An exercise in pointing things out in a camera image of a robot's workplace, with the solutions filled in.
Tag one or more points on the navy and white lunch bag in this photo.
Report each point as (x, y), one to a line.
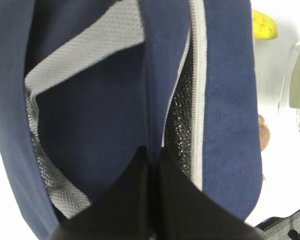
(85, 83)

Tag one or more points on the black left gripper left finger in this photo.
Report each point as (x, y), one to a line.
(120, 214)

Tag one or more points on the yellow banana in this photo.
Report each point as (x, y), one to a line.
(264, 27)

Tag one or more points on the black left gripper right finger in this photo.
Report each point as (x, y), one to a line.
(188, 214)

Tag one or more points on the green lidded glass container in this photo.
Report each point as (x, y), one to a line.
(289, 102)

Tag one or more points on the brown bread roll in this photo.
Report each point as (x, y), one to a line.
(264, 133)

